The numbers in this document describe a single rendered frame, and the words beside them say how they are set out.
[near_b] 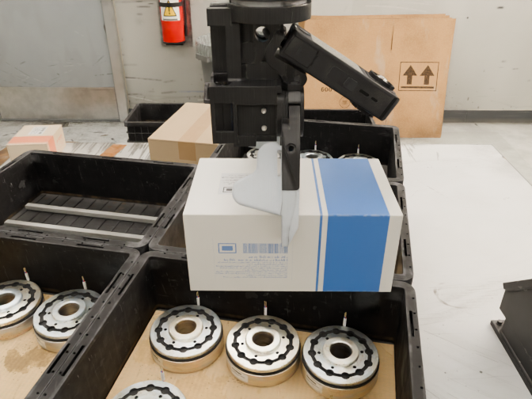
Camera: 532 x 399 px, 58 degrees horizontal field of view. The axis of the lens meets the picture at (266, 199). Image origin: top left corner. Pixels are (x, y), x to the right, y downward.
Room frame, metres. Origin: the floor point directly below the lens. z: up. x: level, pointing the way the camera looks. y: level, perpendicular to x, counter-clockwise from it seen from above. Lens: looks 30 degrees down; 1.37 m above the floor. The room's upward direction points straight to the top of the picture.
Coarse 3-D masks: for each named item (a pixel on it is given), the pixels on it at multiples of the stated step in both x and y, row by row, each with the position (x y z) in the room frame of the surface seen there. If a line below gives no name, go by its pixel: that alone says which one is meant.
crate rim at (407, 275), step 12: (180, 204) 0.73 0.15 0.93; (168, 216) 0.69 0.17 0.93; (168, 228) 0.66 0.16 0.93; (408, 228) 0.66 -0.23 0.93; (156, 240) 0.62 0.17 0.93; (408, 240) 0.62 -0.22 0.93; (168, 252) 0.59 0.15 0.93; (180, 252) 0.59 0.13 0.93; (408, 252) 0.59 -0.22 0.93; (408, 264) 0.56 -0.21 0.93; (396, 276) 0.54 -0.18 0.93; (408, 276) 0.54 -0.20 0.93
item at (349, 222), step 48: (192, 192) 0.41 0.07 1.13; (336, 192) 0.41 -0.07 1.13; (384, 192) 0.41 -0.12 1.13; (192, 240) 0.37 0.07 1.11; (240, 240) 0.37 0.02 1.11; (336, 240) 0.37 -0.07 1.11; (384, 240) 0.37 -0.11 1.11; (192, 288) 0.37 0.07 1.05; (240, 288) 0.37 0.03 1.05; (288, 288) 0.37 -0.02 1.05; (336, 288) 0.37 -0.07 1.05; (384, 288) 0.37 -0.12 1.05
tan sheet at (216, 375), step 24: (144, 336) 0.52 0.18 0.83; (144, 360) 0.47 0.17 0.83; (216, 360) 0.47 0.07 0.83; (384, 360) 0.47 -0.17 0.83; (120, 384) 0.43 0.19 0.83; (192, 384) 0.43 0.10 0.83; (216, 384) 0.43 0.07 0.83; (240, 384) 0.43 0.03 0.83; (288, 384) 0.43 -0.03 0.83; (384, 384) 0.43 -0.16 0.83
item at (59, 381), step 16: (144, 256) 0.58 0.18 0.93; (160, 256) 0.58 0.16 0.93; (176, 256) 0.58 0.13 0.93; (128, 272) 0.54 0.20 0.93; (128, 288) 0.51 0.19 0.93; (400, 288) 0.51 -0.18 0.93; (112, 304) 0.48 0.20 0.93; (416, 304) 0.48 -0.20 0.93; (96, 320) 0.45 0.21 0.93; (416, 320) 0.45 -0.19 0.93; (96, 336) 0.42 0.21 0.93; (416, 336) 0.42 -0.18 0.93; (80, 352) 0.41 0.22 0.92; (416, 352) 0.40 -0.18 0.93; (64, 368) 0.37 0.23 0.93; (416, 368) 0.37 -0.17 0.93; (64, 384) 0.36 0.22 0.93; (416, 384) 0.35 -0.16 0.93
